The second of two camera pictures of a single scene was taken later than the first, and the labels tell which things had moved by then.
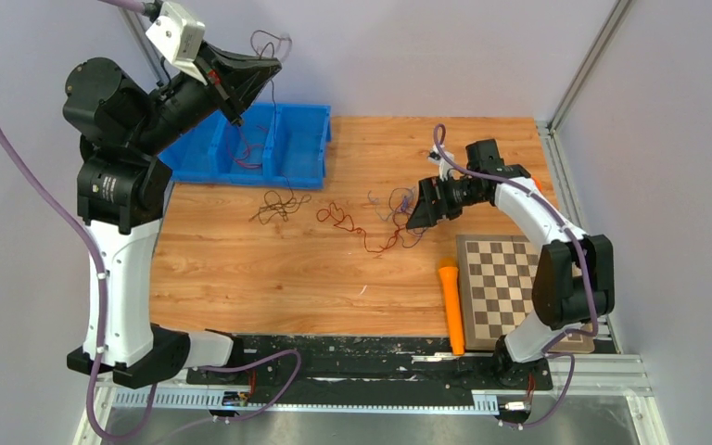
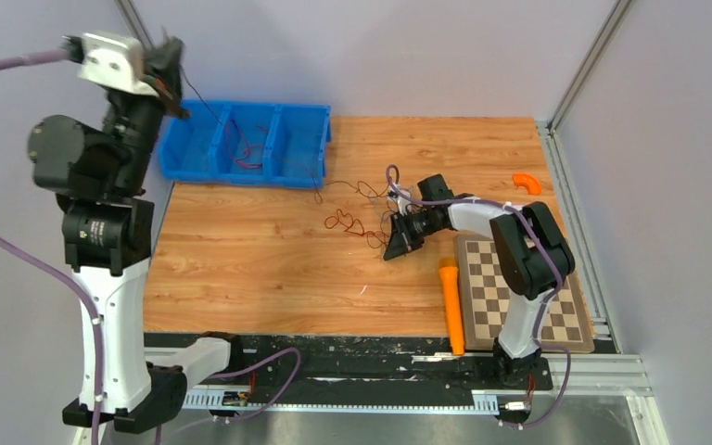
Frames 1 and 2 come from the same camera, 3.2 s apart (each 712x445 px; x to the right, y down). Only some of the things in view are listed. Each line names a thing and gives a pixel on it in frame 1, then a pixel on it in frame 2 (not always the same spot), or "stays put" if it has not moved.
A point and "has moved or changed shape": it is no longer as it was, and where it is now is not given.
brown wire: (277, 203) -> (301, 169)
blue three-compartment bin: (278, 144) stays put
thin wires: (324, 214) has moved or changed shape
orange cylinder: (449, 272) stays put
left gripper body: (219, 82) -> (168, 92)
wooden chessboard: (497, 275) stays put
